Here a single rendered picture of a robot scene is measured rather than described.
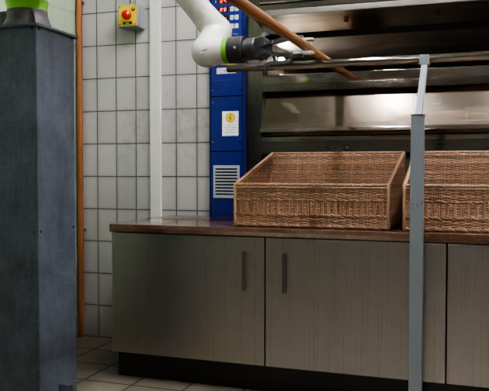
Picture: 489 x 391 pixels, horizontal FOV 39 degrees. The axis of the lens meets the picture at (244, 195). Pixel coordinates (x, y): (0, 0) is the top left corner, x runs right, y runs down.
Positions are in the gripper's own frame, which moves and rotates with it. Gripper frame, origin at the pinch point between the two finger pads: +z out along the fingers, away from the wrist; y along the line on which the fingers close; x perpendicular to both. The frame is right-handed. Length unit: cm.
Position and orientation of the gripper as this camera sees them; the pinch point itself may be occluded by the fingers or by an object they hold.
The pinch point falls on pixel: (303, 46)
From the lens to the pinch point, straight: 237.5
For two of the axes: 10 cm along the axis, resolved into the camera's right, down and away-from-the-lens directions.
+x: -3.2, 0.4, -9.5
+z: 9.5, 0.2, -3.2
